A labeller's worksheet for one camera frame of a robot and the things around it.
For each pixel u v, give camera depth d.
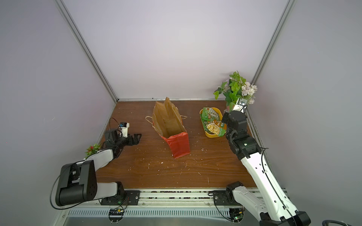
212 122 0.94
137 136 0.84
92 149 0.75
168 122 1.01
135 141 0.83
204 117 1.00
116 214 0.72
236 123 0.46
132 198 0.73
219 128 0.94
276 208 0.37
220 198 0.73
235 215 0.71
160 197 0.74
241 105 0.55
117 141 0.73
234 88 0.83
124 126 0.80
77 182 0.46
